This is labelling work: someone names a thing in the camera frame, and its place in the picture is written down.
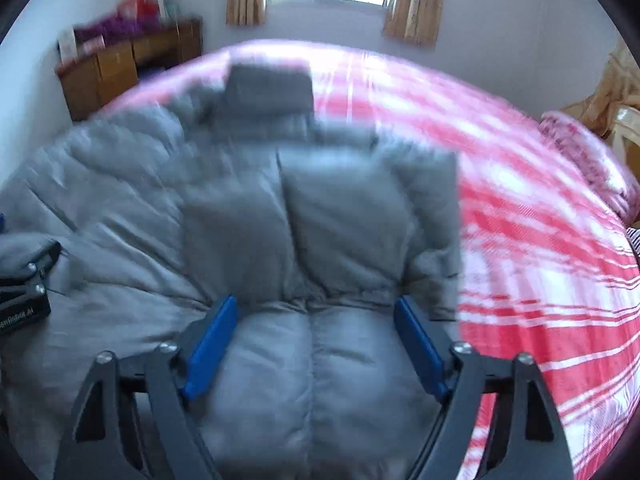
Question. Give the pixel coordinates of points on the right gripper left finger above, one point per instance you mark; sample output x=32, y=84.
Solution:
x=131, y=418

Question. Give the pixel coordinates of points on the grey puffer jacket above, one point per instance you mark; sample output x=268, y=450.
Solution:
x=315, y=227

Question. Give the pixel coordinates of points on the red plaid bed sheet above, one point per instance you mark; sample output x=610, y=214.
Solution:
x=547, y=266

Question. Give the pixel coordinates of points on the brown wooden desk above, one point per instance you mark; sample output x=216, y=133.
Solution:
x=92, y=82

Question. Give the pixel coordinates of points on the striped pillow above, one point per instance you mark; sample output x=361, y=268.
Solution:
x=633, y=237

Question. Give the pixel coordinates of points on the white carton on desk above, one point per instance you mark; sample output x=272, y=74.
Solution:
x=67, y=45

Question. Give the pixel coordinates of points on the purple garment on desk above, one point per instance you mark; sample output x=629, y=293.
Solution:
x=115, y=28

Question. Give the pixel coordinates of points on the pink folded blanket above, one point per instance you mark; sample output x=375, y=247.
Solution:
x=606, y=176

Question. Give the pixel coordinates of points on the wooden headboard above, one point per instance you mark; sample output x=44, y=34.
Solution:
x=625, y=137

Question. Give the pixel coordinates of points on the red box on desk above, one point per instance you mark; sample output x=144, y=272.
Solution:
x=138, y=9

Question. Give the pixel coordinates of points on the yellow drape by headboard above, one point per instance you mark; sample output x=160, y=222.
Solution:
x=618, y=86

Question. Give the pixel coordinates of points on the right beige curtain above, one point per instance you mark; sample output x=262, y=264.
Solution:
x=414, y=21

